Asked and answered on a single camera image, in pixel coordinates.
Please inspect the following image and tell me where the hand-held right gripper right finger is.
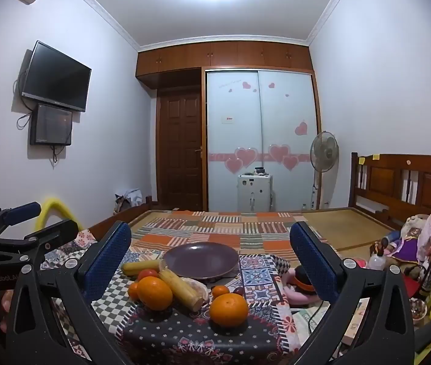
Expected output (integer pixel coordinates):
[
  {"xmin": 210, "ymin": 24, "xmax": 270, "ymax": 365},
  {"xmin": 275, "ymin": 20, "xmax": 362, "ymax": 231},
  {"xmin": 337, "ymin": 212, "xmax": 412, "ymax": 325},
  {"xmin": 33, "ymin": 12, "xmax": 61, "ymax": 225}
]
[{"xmin": 289, "ymin": 221, "xmax": 416, "ymax": 365}]

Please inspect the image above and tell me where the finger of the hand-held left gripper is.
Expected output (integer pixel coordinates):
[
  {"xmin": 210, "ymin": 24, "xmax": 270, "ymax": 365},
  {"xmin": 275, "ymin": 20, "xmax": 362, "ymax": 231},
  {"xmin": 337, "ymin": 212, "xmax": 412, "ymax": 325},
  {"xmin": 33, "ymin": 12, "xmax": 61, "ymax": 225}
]
[
  {"xmin": 0, "ymin": 219, "xmax": 80, "ymax": 270},
  {"xmin": 0, "ymin": 202, "xmax": 42, "ymax": 238}
]

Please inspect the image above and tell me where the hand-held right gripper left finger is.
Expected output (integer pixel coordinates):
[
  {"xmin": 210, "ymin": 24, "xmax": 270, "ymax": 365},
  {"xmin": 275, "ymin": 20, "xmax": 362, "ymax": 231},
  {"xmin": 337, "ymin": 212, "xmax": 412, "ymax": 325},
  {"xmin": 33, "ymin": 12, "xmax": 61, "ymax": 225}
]
[{"xmin": 5, "ymin": 221, "xmax": 132, "ymax": 365}]

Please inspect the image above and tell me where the yellow corn cob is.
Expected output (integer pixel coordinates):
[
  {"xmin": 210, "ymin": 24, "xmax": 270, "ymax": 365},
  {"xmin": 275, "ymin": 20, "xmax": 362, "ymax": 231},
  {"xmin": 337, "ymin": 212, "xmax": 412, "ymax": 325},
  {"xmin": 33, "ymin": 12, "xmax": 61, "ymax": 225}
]
[{"xmin": 120, "ymin": 259, "xmax": 162, "ymax": 276}]

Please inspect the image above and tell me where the large orange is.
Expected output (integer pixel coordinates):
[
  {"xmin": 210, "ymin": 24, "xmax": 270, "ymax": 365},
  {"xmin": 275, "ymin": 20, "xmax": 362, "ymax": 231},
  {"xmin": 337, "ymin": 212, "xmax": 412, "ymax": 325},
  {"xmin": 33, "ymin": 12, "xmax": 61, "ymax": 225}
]
[
  {"xmin": 210, "ymin": 293, "xmax": 249, "ymax": 328},
  {"xmin": 136, "ymin": 276, "xmax": 173, "ymax": 311}
]

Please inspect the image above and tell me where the long green-yellow gourd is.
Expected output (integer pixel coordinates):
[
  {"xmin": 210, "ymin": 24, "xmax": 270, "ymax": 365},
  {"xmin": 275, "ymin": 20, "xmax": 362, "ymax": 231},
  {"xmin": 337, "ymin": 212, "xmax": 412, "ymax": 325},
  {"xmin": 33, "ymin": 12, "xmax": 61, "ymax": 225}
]
[{"xmin": 158, "ymin": 269, "xmax": 205, "ymax": 311}]

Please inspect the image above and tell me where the purple plate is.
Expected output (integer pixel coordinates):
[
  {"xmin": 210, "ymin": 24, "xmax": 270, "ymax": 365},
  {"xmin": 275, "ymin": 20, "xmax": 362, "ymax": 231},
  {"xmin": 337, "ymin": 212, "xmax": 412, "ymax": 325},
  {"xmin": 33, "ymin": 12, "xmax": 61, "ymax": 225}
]
[{"xmin": 163, "ymin": 242, "xmax": 239, "ymax": 279}]

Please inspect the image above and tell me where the person's left hand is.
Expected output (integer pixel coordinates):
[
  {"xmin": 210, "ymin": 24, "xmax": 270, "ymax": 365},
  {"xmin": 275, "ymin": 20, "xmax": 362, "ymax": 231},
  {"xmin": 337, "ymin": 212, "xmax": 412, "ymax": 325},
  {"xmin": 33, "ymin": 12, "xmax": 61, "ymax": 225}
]
[{"xmin": 0, "ymin": 288, "xmax": 15, "ymax": 333}]

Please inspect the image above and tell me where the yellow curved tube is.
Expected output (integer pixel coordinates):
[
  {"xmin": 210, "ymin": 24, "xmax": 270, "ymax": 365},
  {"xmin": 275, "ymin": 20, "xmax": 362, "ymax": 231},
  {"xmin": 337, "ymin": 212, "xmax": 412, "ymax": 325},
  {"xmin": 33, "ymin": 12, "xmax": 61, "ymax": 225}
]
[{"xmin": 35, "ymin": 197, "xmax": 73, "ymax": 232}]

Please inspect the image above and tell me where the pink plush toy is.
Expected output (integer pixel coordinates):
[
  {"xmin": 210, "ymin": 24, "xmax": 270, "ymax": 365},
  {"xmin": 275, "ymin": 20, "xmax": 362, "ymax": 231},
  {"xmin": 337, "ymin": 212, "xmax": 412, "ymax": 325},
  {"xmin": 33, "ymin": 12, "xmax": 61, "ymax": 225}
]
[{"xmin": 282, "ymin": 266, "xmax": 326, "ymax": 305}]

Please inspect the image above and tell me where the pile of clothes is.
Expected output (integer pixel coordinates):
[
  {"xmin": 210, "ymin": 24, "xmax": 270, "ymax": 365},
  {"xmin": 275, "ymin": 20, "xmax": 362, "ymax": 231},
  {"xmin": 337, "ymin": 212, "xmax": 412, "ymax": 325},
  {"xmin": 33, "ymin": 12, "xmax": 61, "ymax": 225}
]
[{"xmin": 114, "ymin": 188, "xmax": 142, "ymax": 214}]

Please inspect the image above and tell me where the small clear bottle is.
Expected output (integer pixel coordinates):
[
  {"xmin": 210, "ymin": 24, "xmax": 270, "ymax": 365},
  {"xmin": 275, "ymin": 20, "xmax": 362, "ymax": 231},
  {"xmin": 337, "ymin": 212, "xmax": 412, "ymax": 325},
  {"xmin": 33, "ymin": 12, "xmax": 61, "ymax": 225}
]
[{"xmin": 368, "ymin": 253, "xmax": 387, "ymax": 270}]

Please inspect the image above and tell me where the book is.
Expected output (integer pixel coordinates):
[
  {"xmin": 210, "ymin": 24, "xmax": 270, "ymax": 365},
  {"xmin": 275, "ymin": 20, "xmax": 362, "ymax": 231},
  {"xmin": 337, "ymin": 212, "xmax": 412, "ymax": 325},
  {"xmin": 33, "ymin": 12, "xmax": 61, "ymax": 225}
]
[{"xmin": 343, "ymin": 297, "xmax": 372, "ymax": 346}]

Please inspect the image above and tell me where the white appliance box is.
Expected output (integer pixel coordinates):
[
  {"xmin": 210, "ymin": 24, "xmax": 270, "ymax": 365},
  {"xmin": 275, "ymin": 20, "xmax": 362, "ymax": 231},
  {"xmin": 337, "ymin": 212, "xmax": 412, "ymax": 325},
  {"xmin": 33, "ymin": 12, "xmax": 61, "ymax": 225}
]
[{"xmin": 237, "ymin": 174, "xmax": 274, "ymax": 211}]

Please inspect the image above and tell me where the plush doll purple dress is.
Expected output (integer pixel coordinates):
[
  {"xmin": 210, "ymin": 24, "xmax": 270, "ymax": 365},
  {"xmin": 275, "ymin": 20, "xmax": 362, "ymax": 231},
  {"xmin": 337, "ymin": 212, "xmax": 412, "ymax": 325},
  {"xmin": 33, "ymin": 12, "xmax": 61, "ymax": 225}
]
[{"xmin": 381, "ymin": 228, "xmax": 425, "ymax": 263}]

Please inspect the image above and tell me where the striped patchwork blanket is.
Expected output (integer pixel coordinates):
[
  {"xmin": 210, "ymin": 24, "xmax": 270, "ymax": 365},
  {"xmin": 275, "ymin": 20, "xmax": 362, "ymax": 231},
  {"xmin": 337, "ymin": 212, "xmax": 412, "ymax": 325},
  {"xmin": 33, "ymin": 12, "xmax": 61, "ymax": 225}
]
[{"xmin": 130, "ymin": 211, "xmax": 340, "ymax": 259}]

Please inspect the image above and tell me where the patterned printed cloth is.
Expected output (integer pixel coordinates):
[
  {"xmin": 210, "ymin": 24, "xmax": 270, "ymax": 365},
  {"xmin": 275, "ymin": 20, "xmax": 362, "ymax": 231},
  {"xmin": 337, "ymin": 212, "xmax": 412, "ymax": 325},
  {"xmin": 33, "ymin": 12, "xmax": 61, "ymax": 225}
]
[{"xmin": 40, "ymin": 228, "xmax": 315, "ymax": 365}]

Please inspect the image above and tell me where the standing fan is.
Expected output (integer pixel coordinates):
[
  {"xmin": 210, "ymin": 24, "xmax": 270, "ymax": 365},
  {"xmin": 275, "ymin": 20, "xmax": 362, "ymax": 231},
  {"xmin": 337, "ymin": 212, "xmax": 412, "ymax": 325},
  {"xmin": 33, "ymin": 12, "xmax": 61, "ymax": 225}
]
[{"xmin": 310, "ymin": 131, "xmax": 340, "ymax": 210}]

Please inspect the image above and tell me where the wooden bed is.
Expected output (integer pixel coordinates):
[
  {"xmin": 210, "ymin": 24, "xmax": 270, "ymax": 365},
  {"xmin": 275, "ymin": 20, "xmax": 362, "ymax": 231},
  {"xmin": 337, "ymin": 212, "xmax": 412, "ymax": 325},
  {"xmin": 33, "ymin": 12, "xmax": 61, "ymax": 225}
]
[{"xmin": 88, "ymin": 152, "xmax": 431, "ymax": 259}]

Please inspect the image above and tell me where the small plastic cup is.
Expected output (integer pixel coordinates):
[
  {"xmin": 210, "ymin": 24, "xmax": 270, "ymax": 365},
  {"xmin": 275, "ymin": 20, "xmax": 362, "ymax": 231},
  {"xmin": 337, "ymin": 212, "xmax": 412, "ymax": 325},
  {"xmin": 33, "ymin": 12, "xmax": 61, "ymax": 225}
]
[{"xmin": 409, "ymin": 298, "xmax": 428, "ymax": 325}]

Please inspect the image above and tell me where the brown wooden door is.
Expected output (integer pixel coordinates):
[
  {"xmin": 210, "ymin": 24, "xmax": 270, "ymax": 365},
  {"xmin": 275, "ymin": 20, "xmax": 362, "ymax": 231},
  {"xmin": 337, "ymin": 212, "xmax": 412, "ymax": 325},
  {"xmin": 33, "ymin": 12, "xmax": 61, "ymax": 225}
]
[{"xmin": 157, "ymin": 89, "xmax": 203, "ymax": 210}]

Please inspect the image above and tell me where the wooden wardrobe with sliding doors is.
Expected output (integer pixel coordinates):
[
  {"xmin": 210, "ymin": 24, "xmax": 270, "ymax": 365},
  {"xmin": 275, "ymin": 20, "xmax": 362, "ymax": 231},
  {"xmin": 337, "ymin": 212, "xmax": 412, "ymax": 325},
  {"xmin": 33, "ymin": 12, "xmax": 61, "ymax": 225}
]
[{"xmin": 136, "ymin": 40, "xmax": 322, "ymax": 212}]

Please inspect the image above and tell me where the black cable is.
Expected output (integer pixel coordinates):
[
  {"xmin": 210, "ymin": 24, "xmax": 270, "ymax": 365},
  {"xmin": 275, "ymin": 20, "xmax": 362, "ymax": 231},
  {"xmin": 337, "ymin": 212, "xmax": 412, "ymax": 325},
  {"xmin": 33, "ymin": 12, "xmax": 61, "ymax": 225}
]
[{"xmin": 50, "ymin": 144, "xmax": 66, "ymax": 169}]

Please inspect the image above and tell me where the small wall monitor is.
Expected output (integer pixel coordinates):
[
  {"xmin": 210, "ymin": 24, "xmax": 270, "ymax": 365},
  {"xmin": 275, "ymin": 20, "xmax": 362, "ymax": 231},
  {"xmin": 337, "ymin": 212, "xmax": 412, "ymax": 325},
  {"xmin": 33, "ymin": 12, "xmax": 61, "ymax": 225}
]
[{"xmin": 30, "ymin": 103, "xmax": 73, "ymax": 146}]

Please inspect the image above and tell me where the wall television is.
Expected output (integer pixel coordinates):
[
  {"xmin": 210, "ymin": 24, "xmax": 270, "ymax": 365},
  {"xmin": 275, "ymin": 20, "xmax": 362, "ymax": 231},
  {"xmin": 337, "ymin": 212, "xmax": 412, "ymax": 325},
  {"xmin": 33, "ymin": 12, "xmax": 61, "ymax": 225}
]
[{"xmin": 21, "ymin": 40, "xmax": 92, "ymax": 112}]

